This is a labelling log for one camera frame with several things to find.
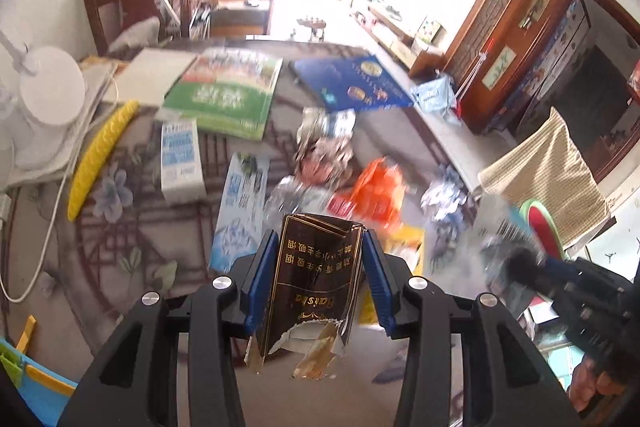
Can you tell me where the red bin with green rim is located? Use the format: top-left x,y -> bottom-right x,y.
520,199 -> 564,260

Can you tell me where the brown torn cigarette box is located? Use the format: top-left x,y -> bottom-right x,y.
245,213 -> 366,381

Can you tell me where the person's right hand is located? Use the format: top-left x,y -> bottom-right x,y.
567,355 -> 626,412

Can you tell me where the blue yellow toy bin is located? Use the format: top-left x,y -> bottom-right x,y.
1,315 -> 77,427

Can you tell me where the beige checkered cloth on chair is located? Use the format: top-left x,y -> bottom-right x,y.
478,108 -> 611,247

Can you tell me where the yellow orange snack bag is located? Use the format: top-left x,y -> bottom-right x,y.
361,229 -> 418,339

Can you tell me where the light blue flattened carton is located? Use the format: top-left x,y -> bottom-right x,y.
208,153 -> 269,273

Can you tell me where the crumpled silver blue wrapper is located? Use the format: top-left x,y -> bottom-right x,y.
420,164 -> 468,262

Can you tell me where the white blue milk carton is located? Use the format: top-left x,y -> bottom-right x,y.
160,119 -> 206,205

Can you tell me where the orange plastic bag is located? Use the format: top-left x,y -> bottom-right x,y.
347,157 -> 406,228

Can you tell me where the yellow textured banana-shaped object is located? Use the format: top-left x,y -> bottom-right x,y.
66,100 -> 140,222

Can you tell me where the light blue plastic bag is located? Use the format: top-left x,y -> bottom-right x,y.
410,72 -> 457,117

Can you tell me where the crumpled pink floral wrapper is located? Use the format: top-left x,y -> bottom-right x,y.
295,138 -> 354,190

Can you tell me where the white notebook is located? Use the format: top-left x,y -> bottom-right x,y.
102,49 -> 198,107

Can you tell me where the green cover book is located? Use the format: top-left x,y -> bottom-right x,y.
155,48 -> 283,141

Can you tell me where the white desk lamp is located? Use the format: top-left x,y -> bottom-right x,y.
1,35 -> 86,170

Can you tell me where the low tv cabinet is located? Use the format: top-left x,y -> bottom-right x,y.
352,0 -> 447,82

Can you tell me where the stack of papers under lamp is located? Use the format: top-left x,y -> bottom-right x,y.
1,60 -> 125,188

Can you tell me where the crushed clear plastic bottle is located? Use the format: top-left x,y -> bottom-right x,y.
296,107 -> 356,147

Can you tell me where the blue cover book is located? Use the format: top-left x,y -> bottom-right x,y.
291,55 -> 414,113

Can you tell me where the small round rolling stool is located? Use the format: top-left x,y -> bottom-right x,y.
297,17 -> 326,42

